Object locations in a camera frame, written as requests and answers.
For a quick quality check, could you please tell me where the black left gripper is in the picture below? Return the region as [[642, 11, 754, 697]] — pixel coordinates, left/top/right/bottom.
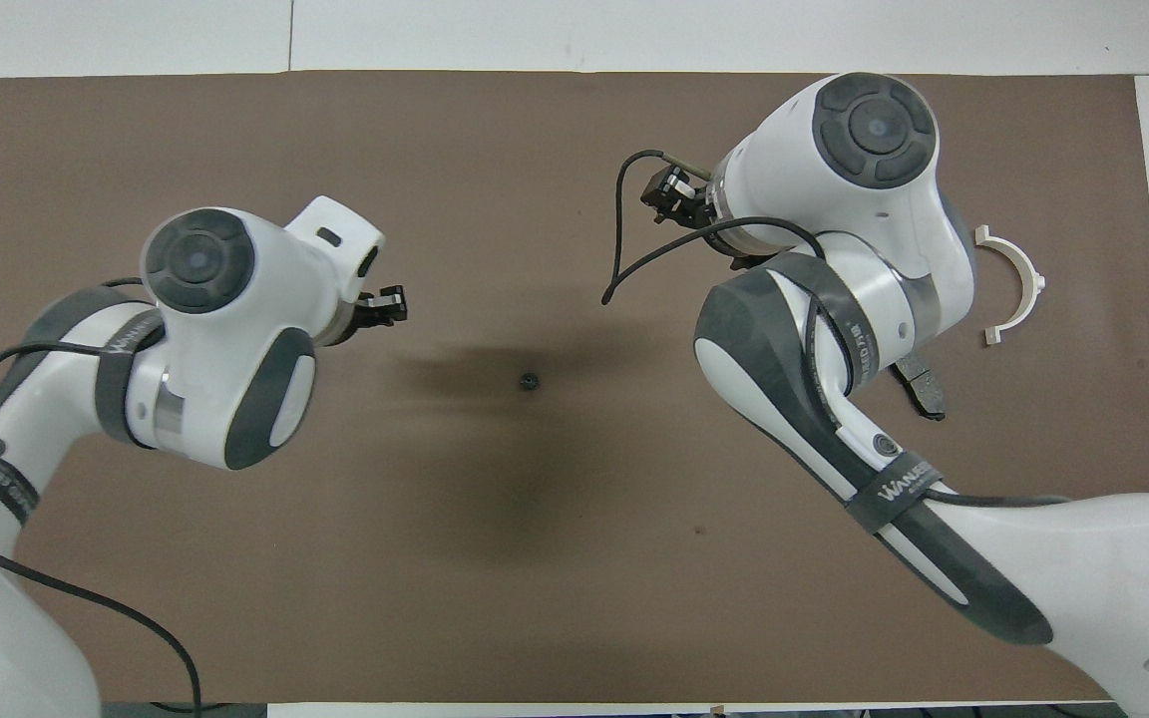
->
[[340, 286, 409, 338]]

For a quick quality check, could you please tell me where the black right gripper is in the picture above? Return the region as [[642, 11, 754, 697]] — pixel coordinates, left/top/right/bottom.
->
[[640, 165, 737, 236]]

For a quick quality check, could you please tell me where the brown table mat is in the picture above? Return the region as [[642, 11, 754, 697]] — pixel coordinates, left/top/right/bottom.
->
[[0, 70, 1149, 704]]

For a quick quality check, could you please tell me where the long dark brake pad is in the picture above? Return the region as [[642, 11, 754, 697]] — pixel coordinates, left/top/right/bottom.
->
[[892, 357, 948, 422]]

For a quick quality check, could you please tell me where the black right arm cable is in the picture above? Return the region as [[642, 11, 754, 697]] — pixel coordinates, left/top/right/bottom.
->
[[601, 150, 1069, 507]]

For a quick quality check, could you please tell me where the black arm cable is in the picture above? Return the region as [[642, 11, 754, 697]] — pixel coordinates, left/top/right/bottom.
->
[[0, 277, 204, 718], [601, 150, 1069, 507]]

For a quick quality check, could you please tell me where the white semicircular bracket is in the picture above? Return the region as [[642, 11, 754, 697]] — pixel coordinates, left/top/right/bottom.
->
[[973, 225, 1046, 347]]

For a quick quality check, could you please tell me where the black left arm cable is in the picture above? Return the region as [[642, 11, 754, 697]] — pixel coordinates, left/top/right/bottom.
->
[[0, 277, 204, 718]]

